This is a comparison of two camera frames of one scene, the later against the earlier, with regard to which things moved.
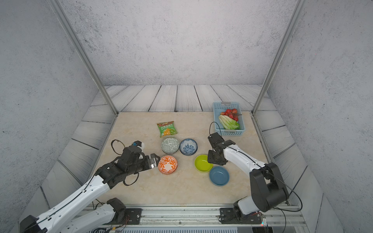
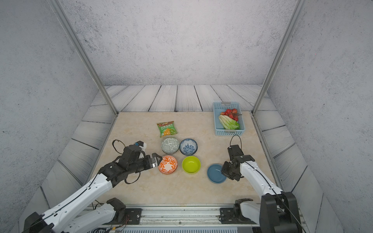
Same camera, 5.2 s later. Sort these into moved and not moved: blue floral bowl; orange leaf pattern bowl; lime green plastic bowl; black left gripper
Moved: lime green plastic bowl
Not moved: black left gripper; orange leaf pattern bowl; blue floral bowl
